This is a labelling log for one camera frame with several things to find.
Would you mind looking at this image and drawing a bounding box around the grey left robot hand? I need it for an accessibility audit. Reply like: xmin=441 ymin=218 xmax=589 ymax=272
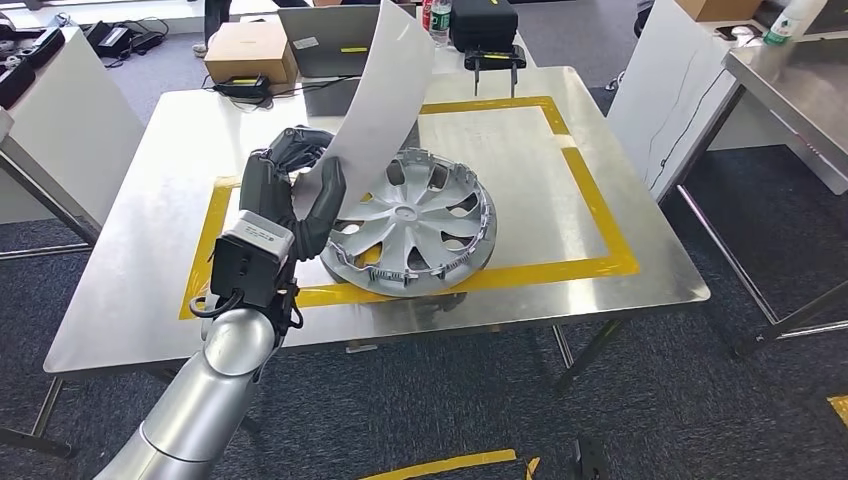
xmin=238 ymin=125 xmax=348 ymax=230

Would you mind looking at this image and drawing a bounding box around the white curved plastic part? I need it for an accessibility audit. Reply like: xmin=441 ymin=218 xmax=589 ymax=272
xmin=291 ymin=0 xmax=437 ymax=221

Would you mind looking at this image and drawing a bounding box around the steel workbench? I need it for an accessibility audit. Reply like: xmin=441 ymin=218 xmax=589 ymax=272
xmin=674 ymin=29 xmax=848 ymax=360
xmin=0 ymin=66 xmax=711 ymax=460

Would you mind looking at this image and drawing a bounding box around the black device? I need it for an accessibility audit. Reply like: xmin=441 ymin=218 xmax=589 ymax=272
xmin=211 ymin=74 xmax=273 ymax=105

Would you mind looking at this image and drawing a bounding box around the brown cardboard box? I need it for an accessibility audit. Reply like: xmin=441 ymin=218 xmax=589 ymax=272
xmin=674 ymin=0 xmax=764 ymax=23
xmin=203 ymin=21 xmax=301 ymax=87

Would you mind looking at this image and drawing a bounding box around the metal wheel hub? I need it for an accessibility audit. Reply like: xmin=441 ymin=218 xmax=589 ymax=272
xmin=319 ymin=147 xmax=499 ymax=299

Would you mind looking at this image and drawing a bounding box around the person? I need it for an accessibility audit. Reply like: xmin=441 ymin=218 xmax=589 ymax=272
xmin=192 ymin=0 xmax=233 ymax=58

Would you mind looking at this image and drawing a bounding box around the white table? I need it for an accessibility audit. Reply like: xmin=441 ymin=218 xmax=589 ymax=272
xmin=0 ymin=26 xmax=146 ymax=261

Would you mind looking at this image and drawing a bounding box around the clear water bottle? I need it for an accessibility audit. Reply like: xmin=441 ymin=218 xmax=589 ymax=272
xmin=428 ymin=0 xmax=454 ymax=48

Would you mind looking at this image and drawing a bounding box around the black two-legged stand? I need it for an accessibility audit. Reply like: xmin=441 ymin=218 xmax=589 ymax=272
xmin=462 ymin=44 xmax=529 ymax=100

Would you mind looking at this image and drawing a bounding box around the black bag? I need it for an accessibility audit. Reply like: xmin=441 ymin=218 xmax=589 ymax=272
xmin=14 ymin=26 xmax=68 ymax=72

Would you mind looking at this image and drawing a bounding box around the black hard case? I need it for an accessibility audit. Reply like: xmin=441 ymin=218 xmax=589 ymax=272
xmin=449 ymin=0 xmax=521 ymax=55

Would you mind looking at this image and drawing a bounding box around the yellow tape rectangle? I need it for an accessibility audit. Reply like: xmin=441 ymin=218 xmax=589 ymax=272
xmin=178 ymin=95 xmax=641 ymax=321

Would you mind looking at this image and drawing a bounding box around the white cabinet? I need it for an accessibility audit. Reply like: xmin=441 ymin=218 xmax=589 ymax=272
xmin=605 ymin=0 xmax=741 ymax=203

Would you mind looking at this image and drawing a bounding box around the white spray bottle green label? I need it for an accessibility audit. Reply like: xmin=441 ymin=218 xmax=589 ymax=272
xmin=762 ymin=0 xmax=830 ymax=48

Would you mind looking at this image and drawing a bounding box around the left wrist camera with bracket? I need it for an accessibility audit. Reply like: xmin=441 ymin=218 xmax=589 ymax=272
xmin=188 ymin=209 xmax=306 ymax=333

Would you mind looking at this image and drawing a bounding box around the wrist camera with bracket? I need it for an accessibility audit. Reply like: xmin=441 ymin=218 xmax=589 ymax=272
xmin=572 ymin=434 xmax=610 ymax=480
xmin=188 ymin=209 xmax=306 ymax=333

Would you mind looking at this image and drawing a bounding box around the black charger with cables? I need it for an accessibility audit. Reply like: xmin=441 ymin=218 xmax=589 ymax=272
xmin=84 ymin=17 xmax=171 ymax=69

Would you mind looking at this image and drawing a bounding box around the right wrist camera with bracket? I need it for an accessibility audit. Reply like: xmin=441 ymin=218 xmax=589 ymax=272
xmin=572 ymin=434 xmax=610 ymax=480

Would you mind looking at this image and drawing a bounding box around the thin black cable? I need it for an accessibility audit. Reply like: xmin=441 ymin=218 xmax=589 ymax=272
xmin=645 ymin=47 xmax=729 ymax=193

